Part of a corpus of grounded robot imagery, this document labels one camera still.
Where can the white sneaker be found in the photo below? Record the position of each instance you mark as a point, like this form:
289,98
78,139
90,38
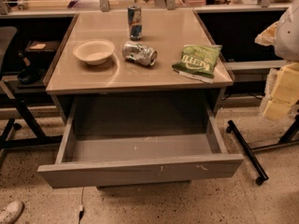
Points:
10,213

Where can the grey drawer cabinet with beige top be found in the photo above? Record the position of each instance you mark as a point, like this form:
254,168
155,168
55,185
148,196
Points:
167,31

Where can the grey top drawer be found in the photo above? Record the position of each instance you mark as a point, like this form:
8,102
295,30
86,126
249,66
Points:
117,141

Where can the black chair frame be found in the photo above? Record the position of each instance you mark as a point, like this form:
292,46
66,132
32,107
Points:
7,34

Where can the yellow foam padded gripper finger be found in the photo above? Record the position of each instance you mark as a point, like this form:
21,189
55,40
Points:
281,91

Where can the upright blue soda can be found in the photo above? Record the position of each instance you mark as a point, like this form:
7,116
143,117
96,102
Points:
135,22

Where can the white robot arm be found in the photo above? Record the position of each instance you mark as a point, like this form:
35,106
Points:
283,35

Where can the green chip bag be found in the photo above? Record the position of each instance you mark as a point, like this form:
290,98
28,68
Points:
198,62

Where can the black wheeled stand leg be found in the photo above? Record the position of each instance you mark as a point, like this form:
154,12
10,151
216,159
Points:
262,176

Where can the white paper bowl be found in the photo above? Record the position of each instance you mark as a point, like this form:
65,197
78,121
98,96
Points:
94,52

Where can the crushed silver soda can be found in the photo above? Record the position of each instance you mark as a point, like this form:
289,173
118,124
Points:
139,53

